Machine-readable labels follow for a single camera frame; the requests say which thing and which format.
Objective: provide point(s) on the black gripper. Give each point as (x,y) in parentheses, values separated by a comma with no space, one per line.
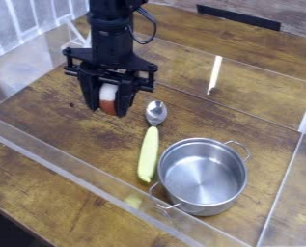
(133,75)

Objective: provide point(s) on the white and brown toy mushroom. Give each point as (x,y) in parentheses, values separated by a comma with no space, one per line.
(107,95)

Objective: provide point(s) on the silver metal pot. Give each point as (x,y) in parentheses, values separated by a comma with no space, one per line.
(202,176)

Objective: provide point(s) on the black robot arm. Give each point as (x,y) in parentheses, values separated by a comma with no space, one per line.
(111,20)

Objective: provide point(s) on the clear acrylic triangle stand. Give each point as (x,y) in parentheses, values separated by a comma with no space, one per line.
(77,45)

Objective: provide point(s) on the black strip on table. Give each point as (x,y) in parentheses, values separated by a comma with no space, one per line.
(243,18)

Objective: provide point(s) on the yellow handled metal spoon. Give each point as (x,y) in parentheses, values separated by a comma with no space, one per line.
(155,114)

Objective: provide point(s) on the clear acrylic barrier wall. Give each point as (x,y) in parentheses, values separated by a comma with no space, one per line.
(173,221)

